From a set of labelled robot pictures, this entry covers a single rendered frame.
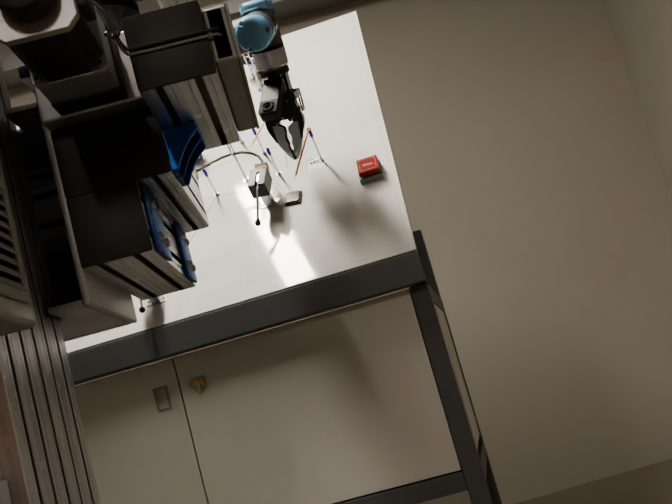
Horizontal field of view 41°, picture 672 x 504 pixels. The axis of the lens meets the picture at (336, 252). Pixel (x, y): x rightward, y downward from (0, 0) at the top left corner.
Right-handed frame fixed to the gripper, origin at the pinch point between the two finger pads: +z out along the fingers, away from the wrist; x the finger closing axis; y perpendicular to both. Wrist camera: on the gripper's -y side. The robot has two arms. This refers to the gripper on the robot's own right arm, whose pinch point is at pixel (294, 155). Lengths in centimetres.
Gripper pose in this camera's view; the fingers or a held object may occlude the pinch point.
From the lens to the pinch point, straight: 206.9
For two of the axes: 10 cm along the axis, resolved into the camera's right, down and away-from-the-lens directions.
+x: -9.5, 1.6, 2.5
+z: 2.4, 9.1, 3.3
